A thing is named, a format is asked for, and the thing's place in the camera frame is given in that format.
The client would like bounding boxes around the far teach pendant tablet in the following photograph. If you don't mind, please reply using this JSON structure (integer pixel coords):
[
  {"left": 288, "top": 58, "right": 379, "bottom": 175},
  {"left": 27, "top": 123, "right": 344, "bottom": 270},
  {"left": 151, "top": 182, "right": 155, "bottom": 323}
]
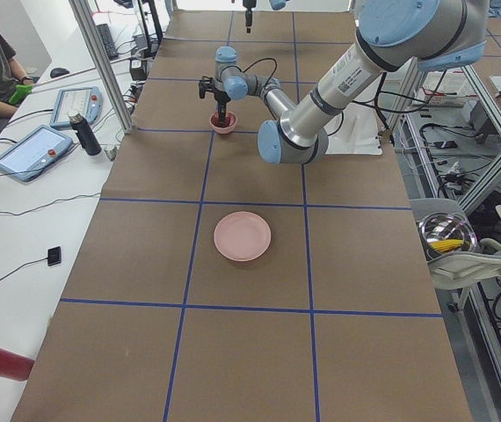
[{"left": 49, "top": 87, "right": 103, "bottom": 130}]

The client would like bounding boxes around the teach pendant tablet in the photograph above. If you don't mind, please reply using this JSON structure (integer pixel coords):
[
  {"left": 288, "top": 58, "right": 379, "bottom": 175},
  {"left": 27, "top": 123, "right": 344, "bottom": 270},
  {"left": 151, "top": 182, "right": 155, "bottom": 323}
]
[
  {"left": 49, "top": 87, "right": 103, "bottom": 130},
  {"left": 0, "top": 125, "right": 73, "bottom": 182}
]

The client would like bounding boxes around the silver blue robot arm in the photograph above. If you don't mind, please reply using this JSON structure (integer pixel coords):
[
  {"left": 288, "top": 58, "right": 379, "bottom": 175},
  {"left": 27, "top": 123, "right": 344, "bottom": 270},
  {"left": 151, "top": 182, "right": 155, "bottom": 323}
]
[
  {"left": 243, "top": 0, "right": 287, "bottom": 33},
  {"left": 199, "top": 1, "right": 489, "bottom": 164}
]

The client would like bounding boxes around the black keyboard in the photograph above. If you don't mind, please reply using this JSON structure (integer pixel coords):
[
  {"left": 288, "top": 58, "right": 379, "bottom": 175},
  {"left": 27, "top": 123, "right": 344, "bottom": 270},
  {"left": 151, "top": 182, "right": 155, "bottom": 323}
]
[{"left": 96, "top": 24, "right": 119, "bottom": 60}]

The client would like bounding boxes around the red apple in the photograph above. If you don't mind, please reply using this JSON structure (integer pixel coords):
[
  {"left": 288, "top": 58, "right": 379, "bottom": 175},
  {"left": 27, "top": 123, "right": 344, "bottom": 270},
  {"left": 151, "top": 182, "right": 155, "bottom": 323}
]
[{"left": 210, "top": 113, "right": 236, "bottom": 127}]

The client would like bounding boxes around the black thermos bottle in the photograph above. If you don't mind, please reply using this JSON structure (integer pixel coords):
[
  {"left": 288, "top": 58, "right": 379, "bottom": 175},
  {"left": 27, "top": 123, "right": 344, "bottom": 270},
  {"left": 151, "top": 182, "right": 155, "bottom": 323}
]
[{"left": 69, "top": 111, "right": 101, "bottom": 156}]

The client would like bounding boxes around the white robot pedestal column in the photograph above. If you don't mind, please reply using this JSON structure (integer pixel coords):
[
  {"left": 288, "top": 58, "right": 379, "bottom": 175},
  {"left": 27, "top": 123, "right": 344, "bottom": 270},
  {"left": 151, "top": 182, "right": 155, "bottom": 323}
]
[{"left": 325, "top": 103, "right": 382, "bottom": 156}]

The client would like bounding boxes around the aluminium frame post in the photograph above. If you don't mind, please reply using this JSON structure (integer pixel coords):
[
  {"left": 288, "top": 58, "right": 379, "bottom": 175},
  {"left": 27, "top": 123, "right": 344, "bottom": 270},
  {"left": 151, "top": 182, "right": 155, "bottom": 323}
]
[{"left": 69, "top": 0, "right": 134, "bottom": 134}]

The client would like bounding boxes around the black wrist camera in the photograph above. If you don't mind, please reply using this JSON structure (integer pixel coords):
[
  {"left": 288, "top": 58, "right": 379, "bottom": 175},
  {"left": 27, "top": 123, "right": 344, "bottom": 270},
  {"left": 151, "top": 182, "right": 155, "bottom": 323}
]
[{"left": 198, "top": 76, "right": 215, "bottom": 99}]

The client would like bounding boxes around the near teach pendant tablet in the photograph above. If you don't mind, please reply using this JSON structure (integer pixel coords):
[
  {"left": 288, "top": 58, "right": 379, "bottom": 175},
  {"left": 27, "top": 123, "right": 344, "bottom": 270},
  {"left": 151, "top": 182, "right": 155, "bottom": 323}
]
[{"left": 0, "top": 125, "right": 73, "bottom": 182}]

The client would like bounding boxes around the pink plate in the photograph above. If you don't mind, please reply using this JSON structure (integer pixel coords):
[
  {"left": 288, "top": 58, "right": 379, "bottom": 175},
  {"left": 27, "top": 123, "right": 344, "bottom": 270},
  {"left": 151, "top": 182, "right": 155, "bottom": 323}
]
[{"left": 214, "top": 211, "right": 272, "bottom": 262}]

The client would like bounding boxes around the pink bowl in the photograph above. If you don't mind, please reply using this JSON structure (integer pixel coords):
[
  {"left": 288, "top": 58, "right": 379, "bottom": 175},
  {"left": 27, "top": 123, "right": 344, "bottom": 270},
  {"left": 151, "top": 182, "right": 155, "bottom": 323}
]
[{"left": 209, "top": 112, "right": 237, "bottom": 135}]

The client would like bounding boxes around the black computer mouse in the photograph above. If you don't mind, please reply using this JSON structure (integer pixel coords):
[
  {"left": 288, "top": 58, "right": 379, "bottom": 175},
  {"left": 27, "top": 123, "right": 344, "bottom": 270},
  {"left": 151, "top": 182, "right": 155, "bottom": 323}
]
[{"left": 49, "top": 67, "right": 69, "bottom": 78}]

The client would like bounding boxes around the steel pot with corn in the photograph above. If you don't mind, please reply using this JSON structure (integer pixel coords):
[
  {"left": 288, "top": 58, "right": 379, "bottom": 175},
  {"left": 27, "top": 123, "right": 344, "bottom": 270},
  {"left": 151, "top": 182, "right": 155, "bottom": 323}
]
[{"left": 417, "top": 213, "right": 478, "bottom": 260}]

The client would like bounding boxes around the small black square device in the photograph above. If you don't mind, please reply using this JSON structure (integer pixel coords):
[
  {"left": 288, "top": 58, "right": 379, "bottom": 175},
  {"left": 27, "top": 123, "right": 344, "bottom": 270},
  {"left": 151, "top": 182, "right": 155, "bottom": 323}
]
[{"left": 47, "top": 246, "right": 62, "bottom": 266}]

